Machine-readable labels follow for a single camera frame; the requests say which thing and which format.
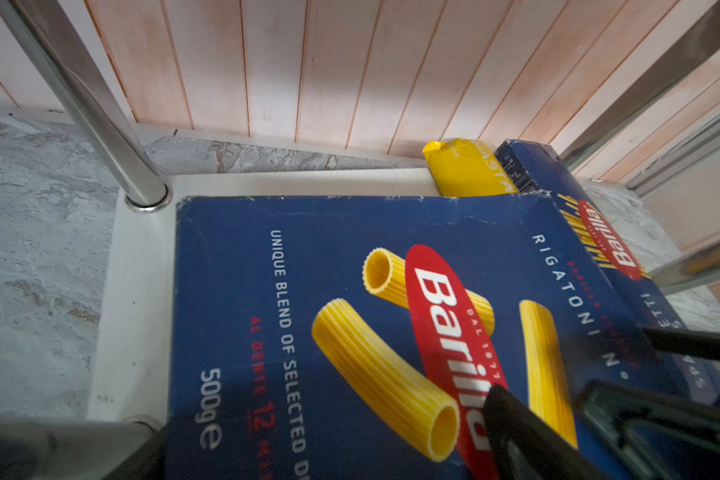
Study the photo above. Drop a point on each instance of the blue Barilla spaghetti box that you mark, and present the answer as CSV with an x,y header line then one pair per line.
x,y
606,240

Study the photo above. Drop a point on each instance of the white two-tier shelf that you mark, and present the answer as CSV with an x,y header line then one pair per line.
x,y
133,357

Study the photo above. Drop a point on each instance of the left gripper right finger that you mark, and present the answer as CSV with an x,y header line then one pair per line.
x,y
524,447

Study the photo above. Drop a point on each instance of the blue Barilla pasta box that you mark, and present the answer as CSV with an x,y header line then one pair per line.
x,y
359,337

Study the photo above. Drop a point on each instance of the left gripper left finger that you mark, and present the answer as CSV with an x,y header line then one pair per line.
x,y
146,463

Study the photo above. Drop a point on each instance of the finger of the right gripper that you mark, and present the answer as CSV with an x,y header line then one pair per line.
x,y
655,435
698,344

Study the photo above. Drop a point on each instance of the yellow Pastatime spaghetti bag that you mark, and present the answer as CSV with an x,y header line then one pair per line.
x,y
466,168

